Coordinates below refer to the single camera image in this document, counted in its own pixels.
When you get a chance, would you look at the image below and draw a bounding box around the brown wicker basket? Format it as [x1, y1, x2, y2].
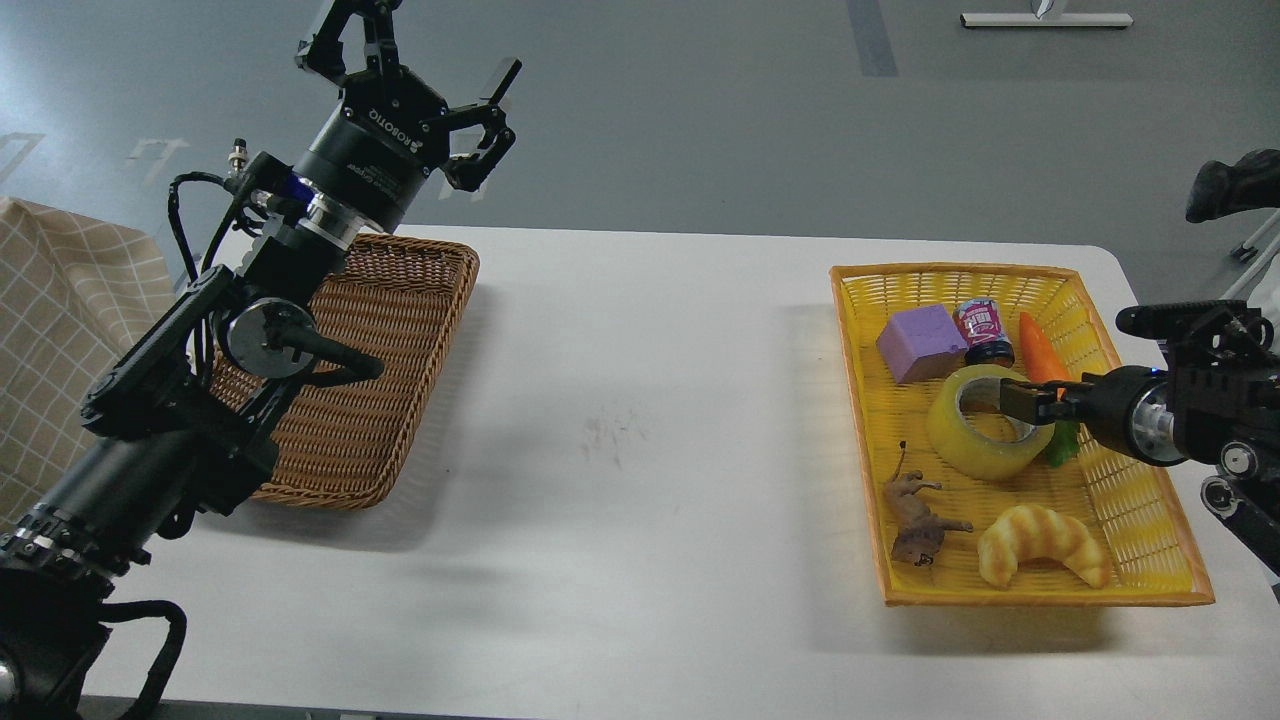
[252, 234, 480, 510]

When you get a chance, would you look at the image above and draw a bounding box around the white stand base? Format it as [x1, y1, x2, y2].
[960, 1, 1134, 29]

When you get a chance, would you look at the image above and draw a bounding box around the beige checkered cloth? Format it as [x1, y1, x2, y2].
[1, 197, 175, 528]

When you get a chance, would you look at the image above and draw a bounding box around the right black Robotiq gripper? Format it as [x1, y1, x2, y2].
[998, 366, 1187, 468]

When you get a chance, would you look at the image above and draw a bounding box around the small red can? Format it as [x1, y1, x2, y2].
[954, 297, 1016, 368]

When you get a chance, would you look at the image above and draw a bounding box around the purple foam block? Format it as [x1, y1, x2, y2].
[876, 304, 969, 386]

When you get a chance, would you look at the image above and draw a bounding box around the orange toy carrot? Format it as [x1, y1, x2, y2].
[1018, 313, 1080, 468]

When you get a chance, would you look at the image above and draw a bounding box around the yellow tape roll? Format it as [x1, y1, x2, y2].
[925, 364, 1053, 480]

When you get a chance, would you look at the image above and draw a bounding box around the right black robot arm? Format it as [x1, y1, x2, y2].
[997, 300, 1279, 573]

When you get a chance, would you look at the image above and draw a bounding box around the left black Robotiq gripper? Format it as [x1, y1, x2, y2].
[292, 0, 524, 233]

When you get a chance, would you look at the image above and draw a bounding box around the brown toy animal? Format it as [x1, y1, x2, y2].
[881, 439, 975, 568]

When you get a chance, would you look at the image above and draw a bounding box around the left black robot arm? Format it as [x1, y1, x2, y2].
[3, 1, 522, 719]

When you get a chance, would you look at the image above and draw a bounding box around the toy croissant bread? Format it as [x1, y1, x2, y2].
[978, 503, 1111, 589]

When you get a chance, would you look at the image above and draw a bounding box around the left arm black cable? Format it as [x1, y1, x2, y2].
[166, 170, 251, 291]

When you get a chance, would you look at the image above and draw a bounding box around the yellow plastic basket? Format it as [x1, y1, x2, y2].
[829, 263, 1215, 607]

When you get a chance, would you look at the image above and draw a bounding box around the seated person in beige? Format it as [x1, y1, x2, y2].
[1185, 149, 1279, 224]

